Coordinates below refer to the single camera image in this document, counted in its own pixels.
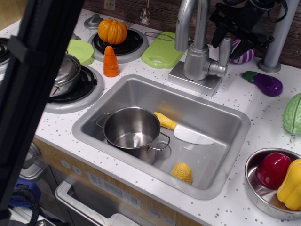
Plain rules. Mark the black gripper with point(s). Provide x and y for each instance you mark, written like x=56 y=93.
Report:
x=244 y=23

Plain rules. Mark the silver faucet lever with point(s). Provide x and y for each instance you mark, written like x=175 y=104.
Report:
x=219 y=68

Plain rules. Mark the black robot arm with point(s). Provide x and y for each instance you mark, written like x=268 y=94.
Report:
x=282 y=2

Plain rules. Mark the purple striped toy onion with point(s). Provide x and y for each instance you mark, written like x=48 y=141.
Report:
x=245 y=58

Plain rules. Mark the silver support pole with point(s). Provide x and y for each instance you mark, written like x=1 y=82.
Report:
x=270 y=63

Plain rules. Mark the silver toy faucet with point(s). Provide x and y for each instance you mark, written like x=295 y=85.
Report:
x=193 y=73

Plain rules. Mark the purple toy eggplant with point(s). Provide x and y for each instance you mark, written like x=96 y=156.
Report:
x=269 y=85

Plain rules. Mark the green toy cutting board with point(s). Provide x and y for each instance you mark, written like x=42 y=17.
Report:
x=162 y=54

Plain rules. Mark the hanging glass ornament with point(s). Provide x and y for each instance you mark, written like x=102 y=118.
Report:
x=145 y=17

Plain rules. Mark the green toy cabbage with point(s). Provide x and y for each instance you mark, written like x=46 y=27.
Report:
x=292 y=115

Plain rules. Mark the back stove burner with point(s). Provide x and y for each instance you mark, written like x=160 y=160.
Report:
x=130 y=50

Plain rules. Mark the silver sink basin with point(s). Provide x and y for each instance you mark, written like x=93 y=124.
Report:
x=197 y=170

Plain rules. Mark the orange toy pumpkin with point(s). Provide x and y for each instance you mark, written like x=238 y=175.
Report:
x=112 y=31

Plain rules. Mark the orange toy carrot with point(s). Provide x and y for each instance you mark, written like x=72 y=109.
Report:
x=110 y=63

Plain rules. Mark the steel pot in sink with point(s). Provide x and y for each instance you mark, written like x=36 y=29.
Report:
x=135 y=131

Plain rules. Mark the red toy pepper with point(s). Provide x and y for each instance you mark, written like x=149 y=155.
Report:
x=272 y=169

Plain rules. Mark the yellow toy corn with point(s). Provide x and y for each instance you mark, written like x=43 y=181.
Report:
x=183 y=172

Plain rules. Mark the silver stove knob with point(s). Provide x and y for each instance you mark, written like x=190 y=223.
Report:
x=93 y=22

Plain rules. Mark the green toy plate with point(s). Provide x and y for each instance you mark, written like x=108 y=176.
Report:
x=81 y=50

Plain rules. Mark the steel bowl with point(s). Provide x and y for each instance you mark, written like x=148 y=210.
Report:
x=263 y=197

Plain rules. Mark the front stove burner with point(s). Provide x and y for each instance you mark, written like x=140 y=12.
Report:
x=87 y=90

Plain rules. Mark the yellow toy pepper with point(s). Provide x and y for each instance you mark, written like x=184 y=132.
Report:
x=289 y=193

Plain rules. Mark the lidded steel pot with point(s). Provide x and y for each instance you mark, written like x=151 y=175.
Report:
x=67 y=76

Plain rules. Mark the toy oven door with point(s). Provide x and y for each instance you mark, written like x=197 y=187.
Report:
x=83 y=206

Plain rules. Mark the silver front knob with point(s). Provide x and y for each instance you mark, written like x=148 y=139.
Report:
x=31 y=156

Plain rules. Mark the blue clamp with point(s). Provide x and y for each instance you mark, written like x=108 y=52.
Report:
x=25 y=194

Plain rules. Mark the wire whisk utensil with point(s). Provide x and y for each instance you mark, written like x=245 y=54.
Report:
x=159 y=36

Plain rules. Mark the yellow handled toy knife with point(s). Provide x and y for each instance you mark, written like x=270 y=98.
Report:
x=183 y=133

